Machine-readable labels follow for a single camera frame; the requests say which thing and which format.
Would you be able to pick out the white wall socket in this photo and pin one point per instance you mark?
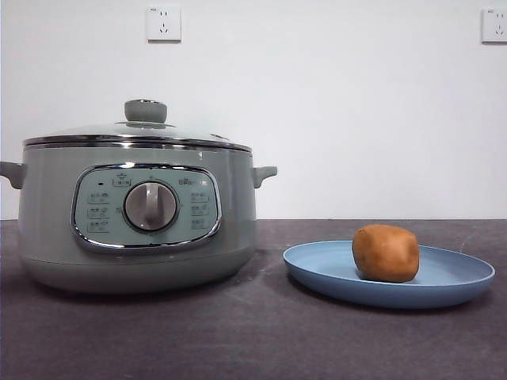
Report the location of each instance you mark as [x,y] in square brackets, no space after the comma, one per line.
[164,23]
[495,25]

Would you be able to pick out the grey-green electric steamer pot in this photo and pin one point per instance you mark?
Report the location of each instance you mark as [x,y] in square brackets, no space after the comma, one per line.
[47,221]

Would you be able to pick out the glass lid with grey knob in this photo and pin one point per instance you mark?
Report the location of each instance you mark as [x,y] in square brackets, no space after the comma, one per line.
[144,111]

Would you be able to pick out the blue round plate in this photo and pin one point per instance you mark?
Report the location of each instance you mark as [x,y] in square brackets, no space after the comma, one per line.
[317,273]

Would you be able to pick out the brown potato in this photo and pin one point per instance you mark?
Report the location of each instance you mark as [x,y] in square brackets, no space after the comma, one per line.
[386,253]

